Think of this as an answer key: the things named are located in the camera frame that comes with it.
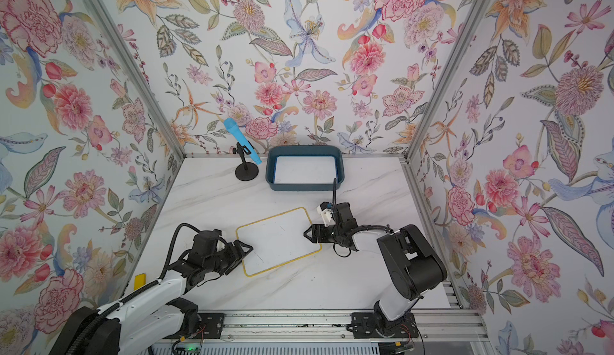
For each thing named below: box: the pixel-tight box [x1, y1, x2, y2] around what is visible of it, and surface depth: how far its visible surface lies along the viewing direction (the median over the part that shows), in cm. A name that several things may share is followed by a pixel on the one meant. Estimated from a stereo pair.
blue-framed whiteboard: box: [274, 155, 338, 184], surface depth 116 cm
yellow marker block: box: [134, 273, 147, 291], surface depth 84 cm
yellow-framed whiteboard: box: [235, 207, 323, 277], surface depth 94 cm
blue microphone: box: [223, 117, 263, 165], surface depth 100 cm
